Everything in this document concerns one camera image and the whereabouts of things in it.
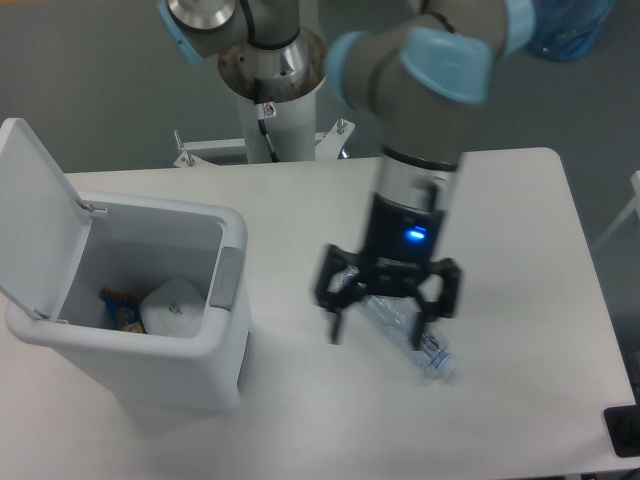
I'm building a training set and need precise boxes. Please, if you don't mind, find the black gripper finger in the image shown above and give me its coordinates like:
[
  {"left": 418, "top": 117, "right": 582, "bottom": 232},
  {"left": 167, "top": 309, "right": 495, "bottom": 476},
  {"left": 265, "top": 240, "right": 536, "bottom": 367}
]
[
  {"left": 410, "top": 258, "right": 463, "bottom": 350},
  {"left": 313, "top": 244, "right": 366, "bottom": 345}
]

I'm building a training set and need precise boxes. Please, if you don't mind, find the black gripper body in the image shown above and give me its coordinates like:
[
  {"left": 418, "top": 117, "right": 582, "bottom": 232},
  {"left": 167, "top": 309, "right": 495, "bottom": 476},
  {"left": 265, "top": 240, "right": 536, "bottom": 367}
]
[{"left": 357, "top": 194, "right": 445, "bottom": 298}]

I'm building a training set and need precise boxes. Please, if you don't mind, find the clear crushed plastic bottle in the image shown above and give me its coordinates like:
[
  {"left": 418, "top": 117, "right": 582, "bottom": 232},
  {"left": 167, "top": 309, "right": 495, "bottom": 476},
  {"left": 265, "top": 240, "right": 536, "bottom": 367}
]
[{"left": 359, "top": 296, "right": 456, "bottom": 382}]

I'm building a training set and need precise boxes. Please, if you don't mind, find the white plastic wrapper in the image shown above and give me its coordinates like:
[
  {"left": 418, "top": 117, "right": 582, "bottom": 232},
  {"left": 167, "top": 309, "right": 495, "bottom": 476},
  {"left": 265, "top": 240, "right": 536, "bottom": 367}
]
[{"left": 140, "top": 277, "right": 205, "bottom": 338}]

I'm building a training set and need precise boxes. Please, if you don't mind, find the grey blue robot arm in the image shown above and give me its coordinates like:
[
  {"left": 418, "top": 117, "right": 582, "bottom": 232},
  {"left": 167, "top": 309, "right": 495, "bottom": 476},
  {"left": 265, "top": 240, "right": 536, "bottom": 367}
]
[{"left": 158, "top": 1, "right": 536, "bottom": 348}]

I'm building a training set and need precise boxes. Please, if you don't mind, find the white plastic trash can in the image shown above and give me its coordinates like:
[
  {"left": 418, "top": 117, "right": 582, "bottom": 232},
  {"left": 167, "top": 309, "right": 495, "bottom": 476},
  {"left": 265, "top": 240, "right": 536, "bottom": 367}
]
[{"left": 5, "top": 193, "right": 251, "bottom": 411}]

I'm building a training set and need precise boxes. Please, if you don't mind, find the white trash can lid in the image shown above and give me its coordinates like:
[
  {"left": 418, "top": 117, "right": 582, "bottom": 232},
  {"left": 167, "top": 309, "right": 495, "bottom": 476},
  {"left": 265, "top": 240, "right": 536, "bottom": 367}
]
[{"left": 1, "top": 118, "right": 107, "bottom": 321}]

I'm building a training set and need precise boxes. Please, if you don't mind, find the white furniture leg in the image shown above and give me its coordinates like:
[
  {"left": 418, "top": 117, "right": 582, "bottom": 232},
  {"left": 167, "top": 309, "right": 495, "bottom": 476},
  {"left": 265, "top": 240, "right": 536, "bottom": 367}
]
[{"left": 594, "top": 171, "right": 639, "bottom": 250}]

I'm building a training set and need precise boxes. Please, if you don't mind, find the blue orange snack packet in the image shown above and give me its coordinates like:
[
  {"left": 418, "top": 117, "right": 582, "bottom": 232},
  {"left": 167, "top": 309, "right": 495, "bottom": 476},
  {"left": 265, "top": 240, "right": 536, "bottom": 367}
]
[{"left": 101, "top": 288, "right": 147, "bottom": 334}]

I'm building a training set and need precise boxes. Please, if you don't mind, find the black device at table edge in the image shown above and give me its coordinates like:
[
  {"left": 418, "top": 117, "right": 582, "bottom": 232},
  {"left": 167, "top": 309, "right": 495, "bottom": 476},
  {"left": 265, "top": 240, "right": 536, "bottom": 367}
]
[{"left": 603, "top": 405, "right": 639, "bottom": 458}]

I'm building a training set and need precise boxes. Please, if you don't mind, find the blue plastic bag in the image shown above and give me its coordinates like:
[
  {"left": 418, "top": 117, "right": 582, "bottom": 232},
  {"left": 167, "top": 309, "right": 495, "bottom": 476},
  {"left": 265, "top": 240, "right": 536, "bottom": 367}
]
[{"left": 528, "top": 0, "right": 616, "bottom": 62}]

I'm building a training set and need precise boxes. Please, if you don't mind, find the white pedestal base frame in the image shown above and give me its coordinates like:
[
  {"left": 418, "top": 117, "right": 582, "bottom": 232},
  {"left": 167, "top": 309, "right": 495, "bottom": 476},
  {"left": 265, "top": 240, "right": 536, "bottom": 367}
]
[{"left": 173, "top": 118, "right": 356, "bottom": 168}]

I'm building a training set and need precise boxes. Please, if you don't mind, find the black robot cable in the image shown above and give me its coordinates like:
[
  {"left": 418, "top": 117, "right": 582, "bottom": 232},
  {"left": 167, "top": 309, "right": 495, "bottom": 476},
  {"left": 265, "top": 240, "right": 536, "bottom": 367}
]
[{"left": 252, "top": 78, "right": 280, "bottom": 164}]

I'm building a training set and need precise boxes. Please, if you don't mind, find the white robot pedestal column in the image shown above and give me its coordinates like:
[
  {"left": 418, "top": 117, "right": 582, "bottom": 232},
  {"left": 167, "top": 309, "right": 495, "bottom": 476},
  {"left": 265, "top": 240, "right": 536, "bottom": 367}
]
[{"left": 218, "top": 27, "right": 327, "bottom": 163}]

